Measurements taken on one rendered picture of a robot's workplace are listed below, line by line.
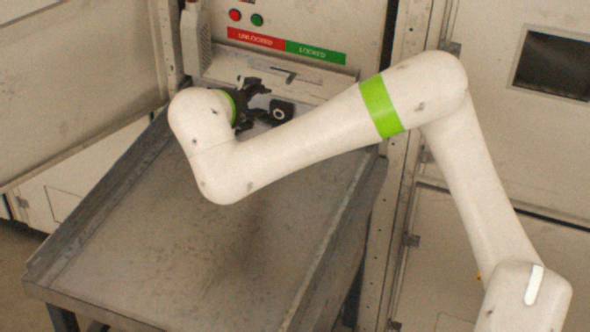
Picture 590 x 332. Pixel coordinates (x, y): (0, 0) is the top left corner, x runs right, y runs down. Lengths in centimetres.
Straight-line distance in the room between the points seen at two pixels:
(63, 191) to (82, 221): 88
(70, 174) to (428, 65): 150
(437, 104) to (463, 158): 18
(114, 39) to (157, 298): 68
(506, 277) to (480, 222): 20
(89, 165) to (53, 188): 26
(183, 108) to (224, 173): 14
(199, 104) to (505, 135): 73
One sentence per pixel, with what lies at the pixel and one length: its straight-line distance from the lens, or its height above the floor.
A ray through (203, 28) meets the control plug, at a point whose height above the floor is 113.
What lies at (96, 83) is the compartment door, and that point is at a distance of 186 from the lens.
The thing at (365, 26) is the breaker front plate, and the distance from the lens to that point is 168.
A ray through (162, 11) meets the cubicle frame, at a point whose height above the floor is 113.
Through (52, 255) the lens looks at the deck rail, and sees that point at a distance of 162.
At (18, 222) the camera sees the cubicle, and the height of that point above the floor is 5.
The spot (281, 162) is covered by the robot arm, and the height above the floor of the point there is 118.
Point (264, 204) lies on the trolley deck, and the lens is 168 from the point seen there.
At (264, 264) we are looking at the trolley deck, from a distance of 155.
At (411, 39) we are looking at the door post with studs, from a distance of 161.
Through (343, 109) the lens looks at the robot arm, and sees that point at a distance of 126.
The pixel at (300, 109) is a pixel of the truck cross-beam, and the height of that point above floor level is 91.
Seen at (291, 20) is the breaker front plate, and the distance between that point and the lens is 174.
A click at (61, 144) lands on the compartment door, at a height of 87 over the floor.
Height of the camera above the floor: 204
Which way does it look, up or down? 43 degrees down
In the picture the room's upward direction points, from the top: 2 degrees clockwise
